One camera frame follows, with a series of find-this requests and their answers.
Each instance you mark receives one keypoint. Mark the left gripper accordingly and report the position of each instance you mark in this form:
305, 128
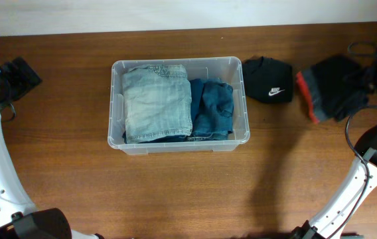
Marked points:
18, 78

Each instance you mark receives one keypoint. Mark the black shorts red waistband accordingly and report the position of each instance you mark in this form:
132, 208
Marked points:
327, 91

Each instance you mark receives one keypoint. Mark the light blue jeans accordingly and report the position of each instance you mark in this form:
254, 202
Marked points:
154, 72

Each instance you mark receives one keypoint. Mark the clear plastic storage container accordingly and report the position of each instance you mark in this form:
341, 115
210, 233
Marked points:
226, 68

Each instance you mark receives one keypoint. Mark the dark blue jeans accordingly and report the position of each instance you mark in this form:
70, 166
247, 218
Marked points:
211, 109

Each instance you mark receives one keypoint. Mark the dark blue teal cloth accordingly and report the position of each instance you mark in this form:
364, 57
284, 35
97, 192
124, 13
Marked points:
160, 111

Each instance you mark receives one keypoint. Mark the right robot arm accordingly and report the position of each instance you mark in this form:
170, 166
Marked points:
358, 184

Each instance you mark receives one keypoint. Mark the black Nike shirt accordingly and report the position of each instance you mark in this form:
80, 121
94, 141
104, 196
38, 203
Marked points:
268, 80

